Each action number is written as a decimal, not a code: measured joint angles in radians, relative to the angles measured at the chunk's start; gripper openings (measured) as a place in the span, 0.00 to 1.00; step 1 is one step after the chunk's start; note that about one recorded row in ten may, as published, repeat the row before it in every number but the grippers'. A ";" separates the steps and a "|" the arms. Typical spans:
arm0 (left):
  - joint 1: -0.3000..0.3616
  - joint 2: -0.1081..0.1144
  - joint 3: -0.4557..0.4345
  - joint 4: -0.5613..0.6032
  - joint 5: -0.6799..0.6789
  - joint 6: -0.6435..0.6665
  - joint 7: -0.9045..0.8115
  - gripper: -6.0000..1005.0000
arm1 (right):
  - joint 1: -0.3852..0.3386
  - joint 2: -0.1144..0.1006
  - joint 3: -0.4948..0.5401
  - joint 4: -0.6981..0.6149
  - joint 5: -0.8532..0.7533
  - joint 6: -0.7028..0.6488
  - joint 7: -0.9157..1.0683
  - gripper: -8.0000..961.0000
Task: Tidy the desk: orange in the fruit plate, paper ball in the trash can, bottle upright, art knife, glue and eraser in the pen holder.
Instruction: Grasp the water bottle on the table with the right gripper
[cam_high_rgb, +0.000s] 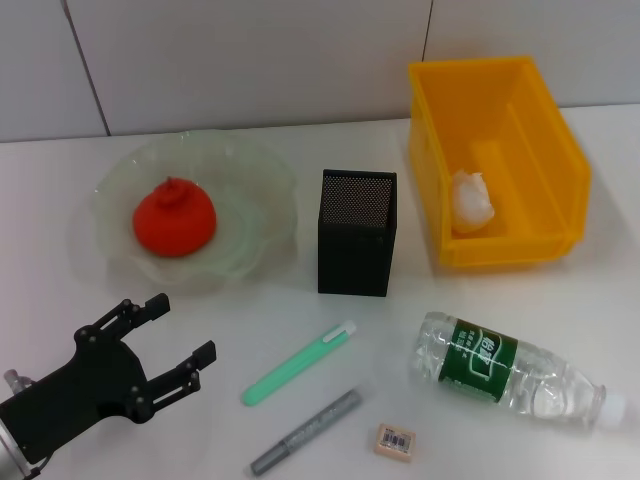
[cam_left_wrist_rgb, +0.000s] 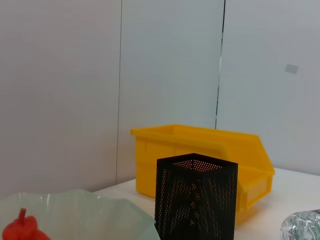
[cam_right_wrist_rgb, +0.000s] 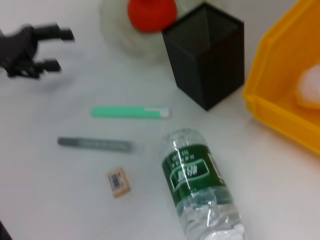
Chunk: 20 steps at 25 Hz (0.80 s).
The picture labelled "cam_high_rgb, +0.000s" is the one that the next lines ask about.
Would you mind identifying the beige eraser with barcode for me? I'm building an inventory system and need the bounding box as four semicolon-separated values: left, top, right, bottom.
372;423;417;464

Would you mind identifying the black mesh pen holder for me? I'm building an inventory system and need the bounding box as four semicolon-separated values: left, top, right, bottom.
317;168;400;297

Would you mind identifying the mint green pen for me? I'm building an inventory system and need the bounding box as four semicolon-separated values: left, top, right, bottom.
241;320;359;409

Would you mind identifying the yellow plastic bin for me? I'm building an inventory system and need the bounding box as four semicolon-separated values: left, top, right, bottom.
405;54;594;270

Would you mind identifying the white paper ball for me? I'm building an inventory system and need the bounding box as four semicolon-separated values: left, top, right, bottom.
451;168;497;234

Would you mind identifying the clear green-label water bottle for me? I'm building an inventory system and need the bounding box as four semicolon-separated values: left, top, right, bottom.
409;310;629;434

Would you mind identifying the orange fruit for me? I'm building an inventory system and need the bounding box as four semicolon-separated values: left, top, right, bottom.
132;176;219;259

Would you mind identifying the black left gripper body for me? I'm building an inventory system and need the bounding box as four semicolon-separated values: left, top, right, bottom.
0;324;152;465

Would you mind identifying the silver grey marker pen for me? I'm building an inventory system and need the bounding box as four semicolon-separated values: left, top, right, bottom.
249;389;364;476

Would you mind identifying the pale green glass fruit plate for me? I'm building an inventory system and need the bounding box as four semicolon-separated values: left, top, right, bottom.
92;130;300;296

